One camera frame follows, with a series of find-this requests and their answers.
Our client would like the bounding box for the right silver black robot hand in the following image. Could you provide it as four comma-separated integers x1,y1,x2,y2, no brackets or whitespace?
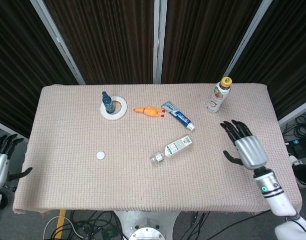
219,119,268,171

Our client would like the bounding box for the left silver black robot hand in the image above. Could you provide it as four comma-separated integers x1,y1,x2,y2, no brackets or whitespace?
0,133,33,190

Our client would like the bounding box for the clear plastic bottle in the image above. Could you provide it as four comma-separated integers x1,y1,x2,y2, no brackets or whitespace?
149,135,193,166

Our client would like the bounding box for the yellow-capped drink bottle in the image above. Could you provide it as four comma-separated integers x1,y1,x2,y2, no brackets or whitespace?
206,76,233,114

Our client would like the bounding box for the blue spray bottle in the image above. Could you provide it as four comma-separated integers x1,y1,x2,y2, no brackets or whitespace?
101,91,116,114

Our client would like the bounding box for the black chair base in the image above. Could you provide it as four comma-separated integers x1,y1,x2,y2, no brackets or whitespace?
1,183,17,210

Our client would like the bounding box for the black power strip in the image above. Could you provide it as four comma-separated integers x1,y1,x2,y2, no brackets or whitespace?
284,138,306,158

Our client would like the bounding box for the black white shoe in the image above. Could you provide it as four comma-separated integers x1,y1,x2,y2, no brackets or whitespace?
289,154,306,188

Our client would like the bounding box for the blue white toothpaste tube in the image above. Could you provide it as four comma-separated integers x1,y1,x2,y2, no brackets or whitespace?
161,100,196,131

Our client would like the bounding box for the dark brown partition panel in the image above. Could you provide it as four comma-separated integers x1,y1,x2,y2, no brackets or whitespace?
44,0,160,85
230,0,306,121
161,0,263,85
0,0,80,138

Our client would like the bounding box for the orange rubber chicken toy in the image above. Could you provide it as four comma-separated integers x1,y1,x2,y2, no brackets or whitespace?
133,106,166,118

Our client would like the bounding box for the beige woven tablecloth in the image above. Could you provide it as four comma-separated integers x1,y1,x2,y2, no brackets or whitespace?
12,83,301,216

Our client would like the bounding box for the white tape roll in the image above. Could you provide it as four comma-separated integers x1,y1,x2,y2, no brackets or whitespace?
100,95,128,120

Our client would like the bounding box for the green circuit board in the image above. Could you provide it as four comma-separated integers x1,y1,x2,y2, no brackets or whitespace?
100,229,116,240

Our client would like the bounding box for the white partition frame rail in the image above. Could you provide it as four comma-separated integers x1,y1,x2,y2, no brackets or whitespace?
0,118,30,143
277,97,306,126

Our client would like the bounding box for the black cable tangle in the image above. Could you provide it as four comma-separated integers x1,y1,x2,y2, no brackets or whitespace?
282,109,306,141

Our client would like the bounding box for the white floor cable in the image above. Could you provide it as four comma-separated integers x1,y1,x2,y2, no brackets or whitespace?
43,216,87,240

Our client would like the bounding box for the black floor cable bundle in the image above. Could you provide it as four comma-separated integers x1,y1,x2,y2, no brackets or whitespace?
65,209,220,240

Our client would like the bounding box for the white partition frame post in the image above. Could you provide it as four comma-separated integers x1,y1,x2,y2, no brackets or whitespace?
152,0,168,85
224,0,272,85
30,0,86,86

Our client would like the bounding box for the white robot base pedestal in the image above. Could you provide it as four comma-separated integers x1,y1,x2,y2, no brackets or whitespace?
114,211,181,240

